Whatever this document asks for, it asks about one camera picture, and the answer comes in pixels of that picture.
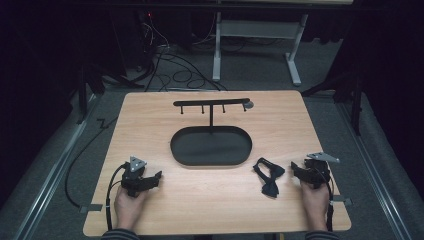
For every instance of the white desk frame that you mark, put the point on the white desk frame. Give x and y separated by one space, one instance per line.
258 29

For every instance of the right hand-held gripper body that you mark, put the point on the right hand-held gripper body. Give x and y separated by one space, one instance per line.
318 171

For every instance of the black hook rack with tray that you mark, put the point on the black hook rack with tray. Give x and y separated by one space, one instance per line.
210 146

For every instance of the black metal stand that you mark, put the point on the black metal stand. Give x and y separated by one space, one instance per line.
90 80
353 96

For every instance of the black bow tie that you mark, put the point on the black bow tie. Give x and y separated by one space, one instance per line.
269 178

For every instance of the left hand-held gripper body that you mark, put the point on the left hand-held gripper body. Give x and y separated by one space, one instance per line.
132 180

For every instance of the person's right hand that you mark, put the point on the person's right hand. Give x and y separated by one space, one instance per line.
315 203

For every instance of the metal floor rail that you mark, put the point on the metal floor rail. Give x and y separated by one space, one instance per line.
373 166
50 180

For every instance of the person's left hand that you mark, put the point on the person's left hand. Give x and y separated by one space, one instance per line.
128 208

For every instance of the grey tape strip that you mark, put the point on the grey tape strip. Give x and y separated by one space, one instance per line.
90 208
341 200

